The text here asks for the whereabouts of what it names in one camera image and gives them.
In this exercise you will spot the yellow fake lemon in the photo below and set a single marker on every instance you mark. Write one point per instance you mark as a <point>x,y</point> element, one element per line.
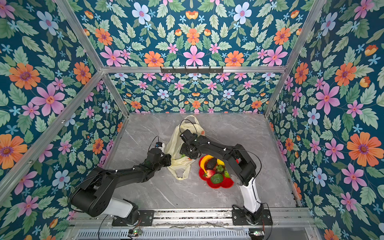
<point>220,163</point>

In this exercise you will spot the green fake lime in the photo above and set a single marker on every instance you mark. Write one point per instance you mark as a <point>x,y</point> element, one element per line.
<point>217,179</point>

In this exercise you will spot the red flower-shaped plate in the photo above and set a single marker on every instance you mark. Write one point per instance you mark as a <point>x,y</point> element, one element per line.
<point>226,184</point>

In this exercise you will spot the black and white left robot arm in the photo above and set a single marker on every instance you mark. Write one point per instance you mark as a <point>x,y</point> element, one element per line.
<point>94,196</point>

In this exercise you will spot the right small circuit board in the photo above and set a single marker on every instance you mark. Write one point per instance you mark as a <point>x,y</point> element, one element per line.
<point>257,234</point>

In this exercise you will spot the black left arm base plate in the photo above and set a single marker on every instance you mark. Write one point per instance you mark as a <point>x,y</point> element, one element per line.
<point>136,218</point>

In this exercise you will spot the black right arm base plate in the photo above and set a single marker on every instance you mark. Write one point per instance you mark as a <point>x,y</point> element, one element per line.
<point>261,217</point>

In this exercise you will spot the small green circuit board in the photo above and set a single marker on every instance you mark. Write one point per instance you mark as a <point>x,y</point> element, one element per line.
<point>135,233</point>

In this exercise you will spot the dark fake avocado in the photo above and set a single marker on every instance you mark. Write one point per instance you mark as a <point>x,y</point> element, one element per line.
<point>211,164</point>

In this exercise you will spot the red fake strawberry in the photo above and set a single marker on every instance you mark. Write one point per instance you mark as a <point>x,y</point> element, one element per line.
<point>209,173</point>

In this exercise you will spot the yellow fake banana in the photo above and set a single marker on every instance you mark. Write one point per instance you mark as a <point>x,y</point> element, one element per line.
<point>204,161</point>

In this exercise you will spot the aluminium front frame rail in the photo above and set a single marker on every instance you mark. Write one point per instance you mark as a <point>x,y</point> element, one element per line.
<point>227,218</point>

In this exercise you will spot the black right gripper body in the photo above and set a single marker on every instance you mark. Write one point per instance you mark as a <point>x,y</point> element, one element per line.
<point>185,149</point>

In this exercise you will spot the cream plastic bag with fruit print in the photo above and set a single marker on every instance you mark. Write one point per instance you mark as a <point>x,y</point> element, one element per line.
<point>180,163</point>

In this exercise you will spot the black hook rail on wall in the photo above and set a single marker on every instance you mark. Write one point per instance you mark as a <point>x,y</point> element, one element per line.
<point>191,70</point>

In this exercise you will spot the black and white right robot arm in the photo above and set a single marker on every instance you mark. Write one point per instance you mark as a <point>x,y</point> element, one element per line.
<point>241,168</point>

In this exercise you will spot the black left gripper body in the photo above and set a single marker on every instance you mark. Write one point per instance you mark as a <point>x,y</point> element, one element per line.
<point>163,162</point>

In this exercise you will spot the green fake bell pepper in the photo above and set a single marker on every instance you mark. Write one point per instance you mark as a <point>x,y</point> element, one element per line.
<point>226,174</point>

